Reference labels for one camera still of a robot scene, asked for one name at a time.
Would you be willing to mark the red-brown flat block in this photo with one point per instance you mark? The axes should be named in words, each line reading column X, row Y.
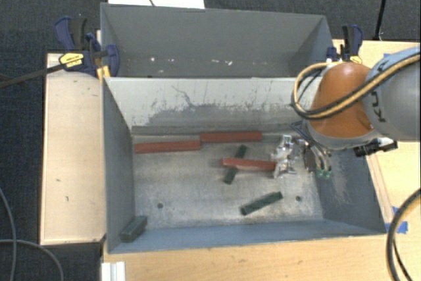
column 230, row 137
column 167, row 146
column 246, row 164

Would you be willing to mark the grey metal bin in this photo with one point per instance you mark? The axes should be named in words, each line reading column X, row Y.
column 210, row 181

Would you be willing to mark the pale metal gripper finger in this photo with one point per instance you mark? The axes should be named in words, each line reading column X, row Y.
column 285, row 169
column 283, row 148

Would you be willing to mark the pale wood flat board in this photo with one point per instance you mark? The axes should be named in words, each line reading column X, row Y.
column 72, row 154

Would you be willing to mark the black cylinder on white bracket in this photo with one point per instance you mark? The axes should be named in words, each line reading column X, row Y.
column 375, row 147

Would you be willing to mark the dark green flat block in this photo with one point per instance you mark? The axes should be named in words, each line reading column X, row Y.
column 133, row 229
column 261, row 203
column 231, row 175

